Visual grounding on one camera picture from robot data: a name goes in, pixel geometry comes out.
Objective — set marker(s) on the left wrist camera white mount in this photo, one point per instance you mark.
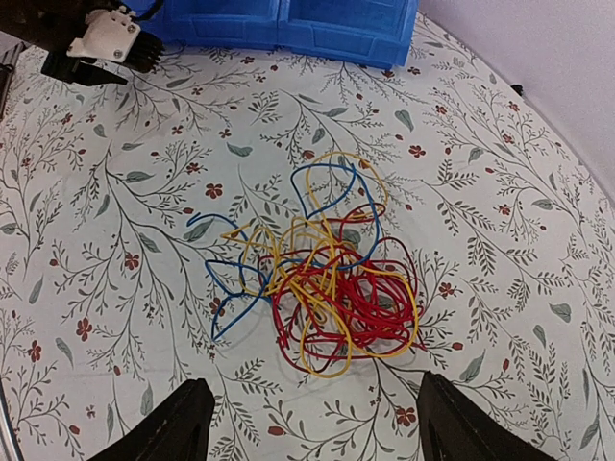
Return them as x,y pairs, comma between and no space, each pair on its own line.
116,36

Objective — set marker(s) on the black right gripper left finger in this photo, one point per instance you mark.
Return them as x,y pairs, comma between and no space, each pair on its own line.
177,429

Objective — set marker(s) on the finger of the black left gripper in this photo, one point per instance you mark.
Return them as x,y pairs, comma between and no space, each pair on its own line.
73,71

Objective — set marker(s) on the blue three-compartment plastic bin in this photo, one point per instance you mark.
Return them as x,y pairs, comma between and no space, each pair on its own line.
373,33

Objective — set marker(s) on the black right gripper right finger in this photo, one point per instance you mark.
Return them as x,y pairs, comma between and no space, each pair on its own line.
452,427

